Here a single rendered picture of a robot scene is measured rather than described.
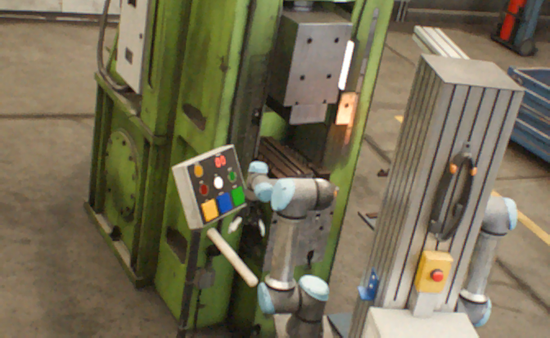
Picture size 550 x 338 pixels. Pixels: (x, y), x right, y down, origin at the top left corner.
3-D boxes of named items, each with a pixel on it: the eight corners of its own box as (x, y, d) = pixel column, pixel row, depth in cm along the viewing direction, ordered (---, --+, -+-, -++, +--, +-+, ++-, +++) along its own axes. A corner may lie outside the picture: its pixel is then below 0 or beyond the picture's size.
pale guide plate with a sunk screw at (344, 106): (349, 123, 415) (356, 93, 408) (335, 124, 411) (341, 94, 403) (347, 122, 417) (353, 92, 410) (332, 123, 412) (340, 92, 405)
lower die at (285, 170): (310, 185, 404) (313, 170, 401) (276, 189, 394) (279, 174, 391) (269, 148, 436) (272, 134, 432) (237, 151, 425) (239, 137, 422)
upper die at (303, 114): (323, 121, 389) (327, 103, 385) (289, 124, 379) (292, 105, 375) (280, 88, 421) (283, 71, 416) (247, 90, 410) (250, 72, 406)
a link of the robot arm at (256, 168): (252, 169, 326) (247, 159, 333) (248, 192, 330) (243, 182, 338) (271, 169, 328) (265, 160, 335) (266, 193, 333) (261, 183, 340)
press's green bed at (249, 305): (306, 331, 447) (322, 261, 427) (248, 344, 427) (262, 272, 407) (259, 275, 488) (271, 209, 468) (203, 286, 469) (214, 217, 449)
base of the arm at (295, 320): (326, 344, 307) (331, 324, 303) (288, 343, 305) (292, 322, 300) (319, 320, 321) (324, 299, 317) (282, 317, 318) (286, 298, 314)
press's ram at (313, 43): (350, 101, 392) (367, 23, 375) (283, 106, 372) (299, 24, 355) (305, 70, 423) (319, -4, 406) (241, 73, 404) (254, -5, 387)
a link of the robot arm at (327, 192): (349, 180, 288) (302, 174, 334) (320, 179, 284) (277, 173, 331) (348, 212, 288) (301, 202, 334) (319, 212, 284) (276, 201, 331)
